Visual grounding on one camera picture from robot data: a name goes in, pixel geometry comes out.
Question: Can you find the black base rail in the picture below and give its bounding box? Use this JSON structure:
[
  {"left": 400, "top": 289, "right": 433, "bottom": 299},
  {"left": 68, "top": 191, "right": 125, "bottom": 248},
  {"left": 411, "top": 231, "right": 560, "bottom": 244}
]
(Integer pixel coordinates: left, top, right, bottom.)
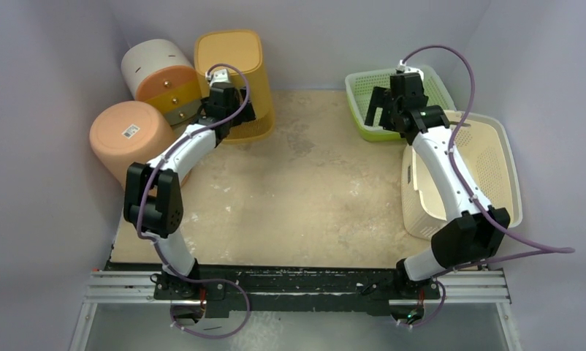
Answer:
[{"left": 104, "top": 262, "right": 441, "bottom": 318}]

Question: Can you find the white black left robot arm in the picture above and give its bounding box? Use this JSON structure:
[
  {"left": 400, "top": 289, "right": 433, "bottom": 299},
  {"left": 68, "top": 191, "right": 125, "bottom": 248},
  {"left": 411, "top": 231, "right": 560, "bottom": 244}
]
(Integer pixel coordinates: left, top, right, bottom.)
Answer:
[{"left": 123, "top": 83, "right": 255, "bottom": 299}]

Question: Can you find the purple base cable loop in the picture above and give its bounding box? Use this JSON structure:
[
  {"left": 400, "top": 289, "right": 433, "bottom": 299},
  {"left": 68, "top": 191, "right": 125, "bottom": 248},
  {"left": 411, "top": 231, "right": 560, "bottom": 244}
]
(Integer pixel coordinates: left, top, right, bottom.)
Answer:
[{"left": 169, "top": 278, "right": 252, "bottom": 341}]

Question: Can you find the round drawer cabinet white orange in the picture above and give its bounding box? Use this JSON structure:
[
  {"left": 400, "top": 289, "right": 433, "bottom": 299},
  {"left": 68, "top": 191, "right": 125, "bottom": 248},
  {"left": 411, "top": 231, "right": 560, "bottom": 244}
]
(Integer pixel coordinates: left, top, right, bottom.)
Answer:
[{"left": 121, "top": 39, "right": 202, "bottom": 127}]

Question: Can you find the green perforated plastic basket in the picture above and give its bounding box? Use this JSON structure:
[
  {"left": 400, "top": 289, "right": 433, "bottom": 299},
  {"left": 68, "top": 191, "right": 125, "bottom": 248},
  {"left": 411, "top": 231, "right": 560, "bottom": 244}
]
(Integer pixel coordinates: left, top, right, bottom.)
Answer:
[{"left": 345, "top": 65, "right": 456, "bottom": 142}]

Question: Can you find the cream perforated laundry basket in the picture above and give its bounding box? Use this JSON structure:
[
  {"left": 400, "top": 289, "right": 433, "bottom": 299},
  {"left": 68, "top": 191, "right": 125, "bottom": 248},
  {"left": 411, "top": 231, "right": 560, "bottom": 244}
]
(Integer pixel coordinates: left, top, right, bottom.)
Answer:
[{"left": 401, "top": 113, "right": 522, "bottom": 241}]

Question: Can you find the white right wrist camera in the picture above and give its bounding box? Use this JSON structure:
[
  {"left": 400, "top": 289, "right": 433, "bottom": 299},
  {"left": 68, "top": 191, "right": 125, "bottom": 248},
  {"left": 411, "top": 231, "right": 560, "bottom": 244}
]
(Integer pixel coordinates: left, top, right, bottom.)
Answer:
[{"left": 395, "top": 60, "right": 424, "bottom": 80}]

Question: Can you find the peach plastic bucket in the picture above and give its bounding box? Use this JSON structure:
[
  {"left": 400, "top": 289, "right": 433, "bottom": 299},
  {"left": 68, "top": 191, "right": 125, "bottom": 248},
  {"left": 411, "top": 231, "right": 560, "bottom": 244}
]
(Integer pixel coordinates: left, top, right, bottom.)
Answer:
[{"left": 89, "top": 100, "right": 189, "bottom": 189}]

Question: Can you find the aluminium extrusion frame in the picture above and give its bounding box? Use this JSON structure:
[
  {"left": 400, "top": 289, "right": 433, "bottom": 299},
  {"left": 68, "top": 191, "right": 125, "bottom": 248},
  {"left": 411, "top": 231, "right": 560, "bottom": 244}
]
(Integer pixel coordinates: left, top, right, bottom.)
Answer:
[{"left": 80, "top": 270, "right": 522, "bottom": 350}]

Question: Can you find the yellow orange slatted bin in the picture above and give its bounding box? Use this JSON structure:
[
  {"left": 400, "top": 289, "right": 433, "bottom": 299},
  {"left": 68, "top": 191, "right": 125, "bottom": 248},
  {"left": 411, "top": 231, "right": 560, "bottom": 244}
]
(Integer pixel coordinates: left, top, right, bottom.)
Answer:
[{"left": 194, "top": 29, "right": 275, "bottom": 144}]

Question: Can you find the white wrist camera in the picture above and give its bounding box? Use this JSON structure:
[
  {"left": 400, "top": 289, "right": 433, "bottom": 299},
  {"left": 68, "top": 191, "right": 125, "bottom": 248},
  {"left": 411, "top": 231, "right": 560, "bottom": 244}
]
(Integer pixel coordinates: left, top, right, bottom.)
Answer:
[
  {"left": 395, "top": 60, "right": 424, "bottom": 80},
  {"left": 205, "top": 68, "right": 231, "bottom": 86}
]

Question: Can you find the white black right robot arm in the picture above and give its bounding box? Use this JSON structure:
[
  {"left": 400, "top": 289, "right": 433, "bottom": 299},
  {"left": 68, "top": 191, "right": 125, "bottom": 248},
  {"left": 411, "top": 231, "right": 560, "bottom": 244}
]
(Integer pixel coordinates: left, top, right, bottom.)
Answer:
[{"left": 368, "top": 69, "right": 510, "bottom": 298}]

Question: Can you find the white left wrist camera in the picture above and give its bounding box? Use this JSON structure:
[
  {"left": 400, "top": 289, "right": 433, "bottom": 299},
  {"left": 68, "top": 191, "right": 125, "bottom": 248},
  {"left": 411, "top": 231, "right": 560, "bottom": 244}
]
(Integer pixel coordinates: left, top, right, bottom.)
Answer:
[{"left": 205, "top": 68, "right": 231, "bottom": 86}]

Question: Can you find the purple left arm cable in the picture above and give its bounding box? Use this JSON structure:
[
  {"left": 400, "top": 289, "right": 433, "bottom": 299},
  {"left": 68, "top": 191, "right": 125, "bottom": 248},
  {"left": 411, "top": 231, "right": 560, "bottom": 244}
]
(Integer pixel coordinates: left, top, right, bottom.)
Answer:
[{"left": 134, "top": 63, "right": 251, "bottom": 284}]

